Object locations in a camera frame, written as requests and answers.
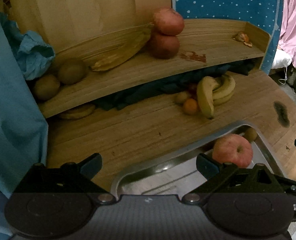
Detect blue dotted fabric panel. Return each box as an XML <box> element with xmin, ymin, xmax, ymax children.
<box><xmin>172</xmin><ymin>0</ymin><xmax>283</xmax><ymax>74</ymax></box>

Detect red apple in tray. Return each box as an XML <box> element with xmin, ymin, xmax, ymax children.
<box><xmin>212</xmin><ymin>134</ymin><xmax>253</xmax><ymax>168</ymax></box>

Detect yellow banana back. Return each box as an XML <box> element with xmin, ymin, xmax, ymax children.
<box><xmin>213</xmin><ymin>74</ymin><xmax>236</xmax><ymax>106</ymax></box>

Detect orange peel scraps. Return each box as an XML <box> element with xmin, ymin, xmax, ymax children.
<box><xmin>233</xmin><ymin>32</ymin><xmax>252</xmax><ymax>48</ymax></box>

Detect small orange tangerine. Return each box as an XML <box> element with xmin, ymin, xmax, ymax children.
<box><xmin>183</xmin><ymin>98</ymin><xmax>199</xmax><ymax>115</ymax></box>

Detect white cable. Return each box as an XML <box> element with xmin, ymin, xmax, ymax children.
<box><xmin>278</xmin><ymin>65</ymin><xmax>289</xmax><ymax>86</ymax></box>

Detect crumpled blue cloth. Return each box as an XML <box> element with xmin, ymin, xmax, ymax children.
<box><xmin>2</xmin><ymin>20</ymin><xmax>55</xmax><ymax>80</ymax></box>

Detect teal curtain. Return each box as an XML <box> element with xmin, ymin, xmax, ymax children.
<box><xmin>0</xmin><ymin>0</ymin><xmax>49</xmax><ymax>238</ymax></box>

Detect kiwi in tray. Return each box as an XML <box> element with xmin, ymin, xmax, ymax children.
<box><xmin>243</xmin><ymin>127</ymin><xmax>258</xmax><ymax>142</ymax></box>

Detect metal tray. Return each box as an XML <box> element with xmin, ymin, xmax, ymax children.
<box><xmin>110</xmin><ymin>120</ymin><xmax>288</xmax><ymax>201</ymax></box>

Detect lower red apple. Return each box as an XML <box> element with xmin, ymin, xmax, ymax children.
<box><xmin>148</xmin><ymin>33</ymin><xmax>180</xmax><ymax>59</ymax></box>

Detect flat bread under shelf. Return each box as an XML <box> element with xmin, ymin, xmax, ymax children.
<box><xmin>60</xmin><ymin>105</ymin><xmax>95</xmax><ymax>120</ymax></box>

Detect upper red apple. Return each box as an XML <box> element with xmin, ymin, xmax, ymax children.
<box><xmin>153</xmin><ymin>7</ymin><xmax>185</xmax><ymax>36</ymax></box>

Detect small yellow-brown fruit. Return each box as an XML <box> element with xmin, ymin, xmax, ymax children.
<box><xmin>174</xmin><ymin>91</ymin><xmax>191</xmax><ymax>105</ymax></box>

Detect brown kiwi on shelf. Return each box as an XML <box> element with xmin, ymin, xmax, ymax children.
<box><xmin>34</xmin><ymin>75</ymin><xmax>60</xmax><ymax>100</ymax></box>
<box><xmin>57</xmin><ymin>59</ymin><xmax>87</xmax><ymax>85</ymax></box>

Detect wooden desk shelf riser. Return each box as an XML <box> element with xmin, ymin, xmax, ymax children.
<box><xmin>39</xmin><ymin>18</ymin><xmax>270</xmax><ymax>118</ymax></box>

